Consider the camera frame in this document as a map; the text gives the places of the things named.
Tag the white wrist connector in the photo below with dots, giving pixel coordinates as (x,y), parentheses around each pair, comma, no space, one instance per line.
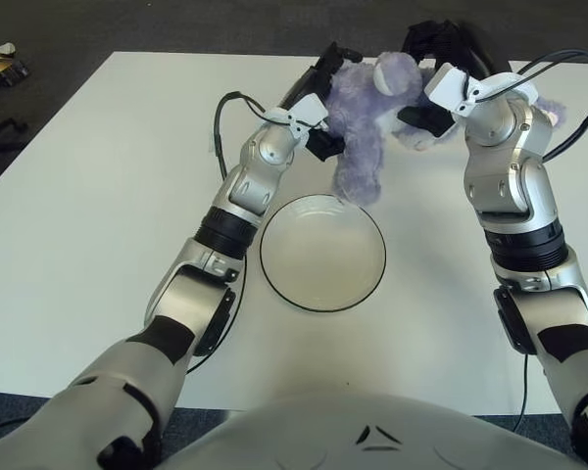
(311,110)
(446,88)

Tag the white plate with black rim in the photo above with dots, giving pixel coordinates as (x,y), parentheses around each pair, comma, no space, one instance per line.
(323,259)

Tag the purple plush bunny doll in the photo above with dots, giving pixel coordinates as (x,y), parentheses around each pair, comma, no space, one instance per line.
(362,122)

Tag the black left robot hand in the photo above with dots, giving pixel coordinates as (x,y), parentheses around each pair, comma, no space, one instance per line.
(326,68)

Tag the grey robot torso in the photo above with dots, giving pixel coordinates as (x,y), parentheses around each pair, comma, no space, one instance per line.
(372,440)

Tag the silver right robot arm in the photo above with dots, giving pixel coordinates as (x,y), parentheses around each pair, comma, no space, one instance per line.
(504,166)

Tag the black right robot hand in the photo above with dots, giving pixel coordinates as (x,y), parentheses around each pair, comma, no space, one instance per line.
(451,41)

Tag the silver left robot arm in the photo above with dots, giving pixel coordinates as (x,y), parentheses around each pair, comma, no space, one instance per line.
(255,181)

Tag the white right wrist connector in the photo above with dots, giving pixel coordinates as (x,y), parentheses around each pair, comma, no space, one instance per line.
(446,88)

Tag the black chair base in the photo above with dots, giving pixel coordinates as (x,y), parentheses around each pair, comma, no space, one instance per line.
(2,129)

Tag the white left wrist connector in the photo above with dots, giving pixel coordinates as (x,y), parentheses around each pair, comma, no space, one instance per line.
(311,110)

